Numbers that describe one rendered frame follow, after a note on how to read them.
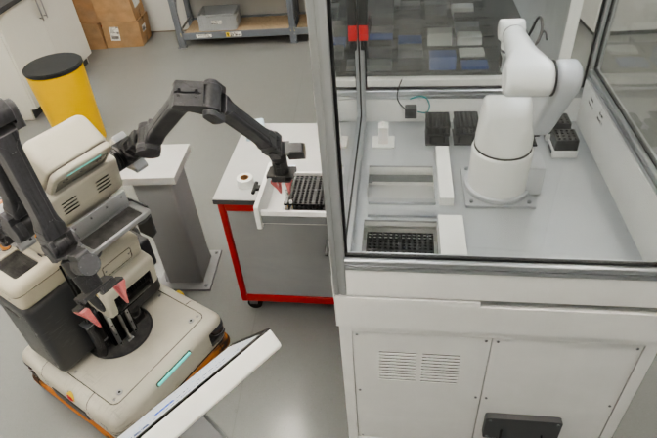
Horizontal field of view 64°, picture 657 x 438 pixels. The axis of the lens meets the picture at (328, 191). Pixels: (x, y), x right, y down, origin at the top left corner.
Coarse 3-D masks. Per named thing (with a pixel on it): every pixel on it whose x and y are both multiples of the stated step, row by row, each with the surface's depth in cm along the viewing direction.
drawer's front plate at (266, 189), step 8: (264, 176) 205; (264, 184) 201; (264, 192) 200; (272, 192) 212; (256, 200) 193; (264, 200) 200; (256, 208) 191; (264, 208) 200; (256, 216) 193; (256, 224) 196
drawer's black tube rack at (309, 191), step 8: (296, 176) 209; (304, 176) 208; (312, 176) 208; (320, 176) 207; (296, 184) 204; (304, 184) 209; (312, 184) 204; (320, 184) 208; (296, 192) 200; (304, 192) 200; (312, 192) 205; (320, 192) 199; (296, 200) 201; (304, 200) 196; (312, 200) 196; (320, 200) 196; (288, 208) 198; (296, 208) 198; (304, 208) 197; (312, 208) 197; (320, 208) 196
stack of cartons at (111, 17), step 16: (80, 0) 536; (96, 0) 536; (112, 0) 536; (128, 0) 535; (80, 16) 547; (96, 16) 546; (112, 16) 546; (128, 16) 545; (144, 16) 564; (96, 32) 556; (112, 32) 557; (128, 32) 556; (144, 32) 565; (96, 48) 567
